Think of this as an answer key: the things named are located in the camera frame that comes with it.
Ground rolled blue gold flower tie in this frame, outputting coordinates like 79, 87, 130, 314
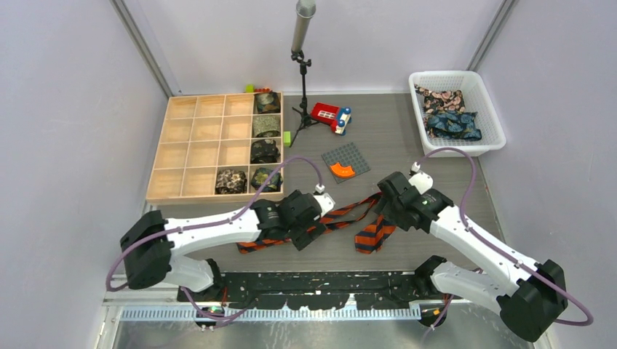
250, 167, 283, 193

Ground white plastic basket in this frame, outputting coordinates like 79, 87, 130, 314
409, 71, 506, 156

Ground wooden compartment tray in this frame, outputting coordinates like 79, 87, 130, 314
146, 92, 285, 205

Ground pink floral dark tie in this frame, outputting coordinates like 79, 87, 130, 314
414, 84, 466, 114

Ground grey microphone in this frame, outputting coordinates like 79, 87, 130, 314
291, 0, 317, 54

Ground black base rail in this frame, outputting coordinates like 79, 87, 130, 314
191, 271, 450, 310

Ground grey lego baseplate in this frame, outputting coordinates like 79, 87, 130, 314
322, 143, 371, 184

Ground green block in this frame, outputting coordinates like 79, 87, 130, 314
282, 131, 292, 147

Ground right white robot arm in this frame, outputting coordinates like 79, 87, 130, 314
377, 172, 568, 342

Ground rolled black gold tie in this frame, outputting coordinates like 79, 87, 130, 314
250, 139, 280, 164

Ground orange navy striped tie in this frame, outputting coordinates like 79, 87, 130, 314
236, 192, 397, 254

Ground rolled dark tie top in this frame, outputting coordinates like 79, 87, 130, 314
255, 92, 281, 114

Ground rolled olive patterned tie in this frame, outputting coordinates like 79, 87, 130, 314
252, 114, 281, 138

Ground black tripod stand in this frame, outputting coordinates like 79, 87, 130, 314
290, 50, 318, 147

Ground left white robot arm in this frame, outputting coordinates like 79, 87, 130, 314
120, 190, 335, 301

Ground rolled beige floral tie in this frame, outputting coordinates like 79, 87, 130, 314
215, 168, 247, 195

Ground orange curved block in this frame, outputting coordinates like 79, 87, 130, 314
330, 162, 356, 179

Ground green and red small toys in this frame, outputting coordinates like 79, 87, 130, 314
244, 84, 271, 93

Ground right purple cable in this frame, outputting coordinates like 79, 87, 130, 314
410, 147, 594, 327

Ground red toy block car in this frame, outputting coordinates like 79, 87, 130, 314
310, 103, 352, 136

